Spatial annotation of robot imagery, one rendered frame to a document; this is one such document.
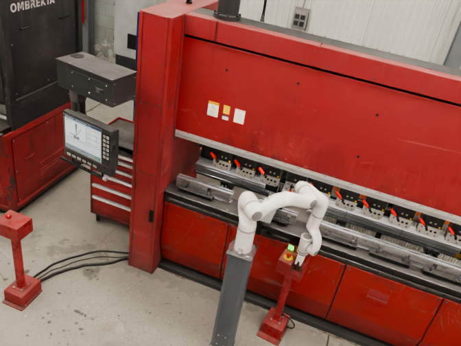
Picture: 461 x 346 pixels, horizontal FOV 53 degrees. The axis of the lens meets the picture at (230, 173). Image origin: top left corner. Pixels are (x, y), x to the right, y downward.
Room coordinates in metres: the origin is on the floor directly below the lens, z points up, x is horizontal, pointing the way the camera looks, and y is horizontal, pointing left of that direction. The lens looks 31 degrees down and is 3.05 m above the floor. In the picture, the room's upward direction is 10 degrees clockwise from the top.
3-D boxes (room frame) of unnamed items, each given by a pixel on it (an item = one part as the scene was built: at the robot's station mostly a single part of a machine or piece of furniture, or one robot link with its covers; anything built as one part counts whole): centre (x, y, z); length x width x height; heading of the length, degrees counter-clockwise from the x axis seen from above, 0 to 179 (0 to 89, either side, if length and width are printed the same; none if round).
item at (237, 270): (2.44, -0.17, 0.50); 0.18 x 0.18 x 1.00; 76
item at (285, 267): (2.69, -0.59, 0.75); 0.20 x 0.16 x 0.18; 68
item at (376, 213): (2.88, -1.09, 1.26); 0.15 x 0.09 x 0.17; 75
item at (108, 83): (2.91, 1.01, 1.53); 0.51 x 0.25 x 0.85; 65
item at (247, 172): (3.13, -0.12, 1.26); 0.15 x 0.09 x 0.17; 75
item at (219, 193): (3.22, 0.19, 0.92); 0.50 x 0.06 x 0.10; 75
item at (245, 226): (2.47, -0.16, 1.30); 0.19 x 0.12 x 0.24; 23
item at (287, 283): (2.69, -0.59, 0.39); 0.05 x 0.05 x 0.54; 68
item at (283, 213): (3.06, -0.39, 0.92); 0.39 x 0.06 x 0.10; 75
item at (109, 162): (2.81, 1.00, 1.42); 0.45 x 0.12 x 0.36; 65
